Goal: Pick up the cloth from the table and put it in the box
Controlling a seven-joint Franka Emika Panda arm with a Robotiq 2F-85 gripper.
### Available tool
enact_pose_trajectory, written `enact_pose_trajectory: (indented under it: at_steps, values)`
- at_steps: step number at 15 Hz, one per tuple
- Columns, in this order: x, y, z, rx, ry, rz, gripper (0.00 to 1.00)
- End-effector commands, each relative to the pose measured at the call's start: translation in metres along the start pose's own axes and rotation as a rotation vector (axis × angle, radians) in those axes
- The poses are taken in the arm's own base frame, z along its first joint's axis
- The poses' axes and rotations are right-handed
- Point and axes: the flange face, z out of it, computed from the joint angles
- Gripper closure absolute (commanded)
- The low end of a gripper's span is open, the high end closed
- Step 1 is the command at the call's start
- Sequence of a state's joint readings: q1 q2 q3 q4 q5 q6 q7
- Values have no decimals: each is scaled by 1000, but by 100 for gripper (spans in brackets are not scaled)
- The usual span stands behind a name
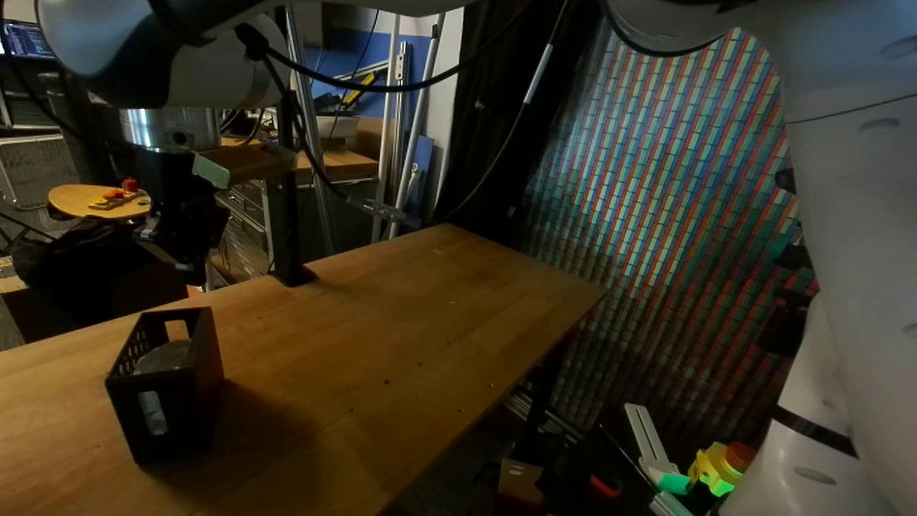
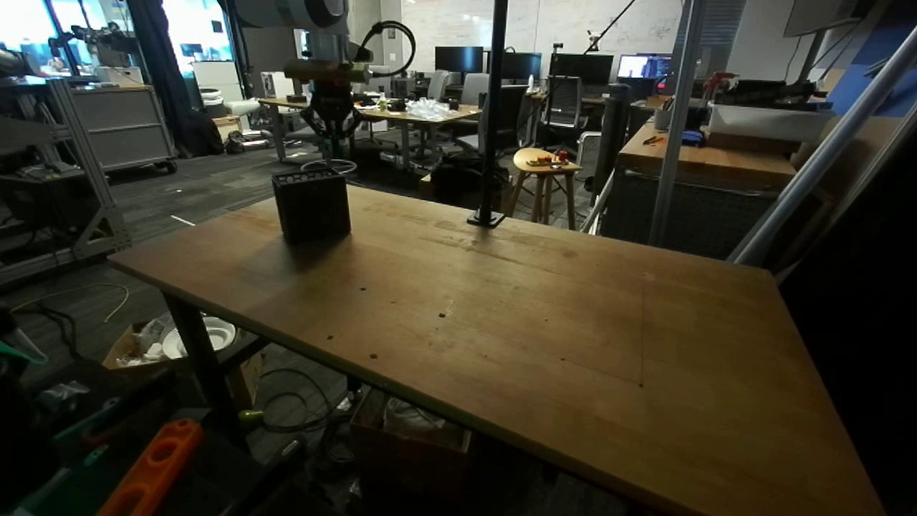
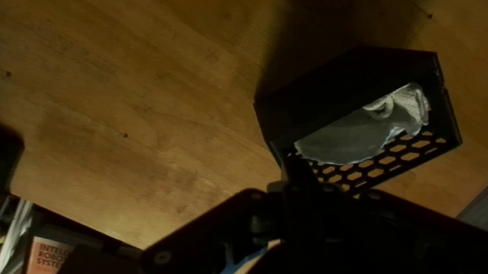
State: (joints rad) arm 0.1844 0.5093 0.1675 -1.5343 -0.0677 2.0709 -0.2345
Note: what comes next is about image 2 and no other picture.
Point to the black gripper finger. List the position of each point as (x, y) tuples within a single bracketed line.
[(319, 130), (346, 133)]

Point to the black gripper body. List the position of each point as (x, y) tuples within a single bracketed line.
[(332, 84)]

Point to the black perforated box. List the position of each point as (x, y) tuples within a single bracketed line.
[(312, 203)]

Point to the cardboard box under table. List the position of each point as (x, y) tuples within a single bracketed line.
[(406, 448)]

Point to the background office desk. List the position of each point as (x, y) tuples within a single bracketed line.
[(406, 116)]

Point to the black vertical pole stand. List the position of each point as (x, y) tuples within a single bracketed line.
[(485, 212)]

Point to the round wooden stool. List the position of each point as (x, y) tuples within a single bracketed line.
[(552, 173)]

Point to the black office chair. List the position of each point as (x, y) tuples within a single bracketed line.
[(564, 100)]

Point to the grey metal shelving rack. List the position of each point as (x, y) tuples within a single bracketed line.
[(52, 183)]

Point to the lit computer monitor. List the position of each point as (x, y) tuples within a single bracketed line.
[(643, 67)]

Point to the wooden side workbench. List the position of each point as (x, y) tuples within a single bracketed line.
[(724, 186)]

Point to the silver diagonal aluminium frame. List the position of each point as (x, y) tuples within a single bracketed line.
[(754, 243)]

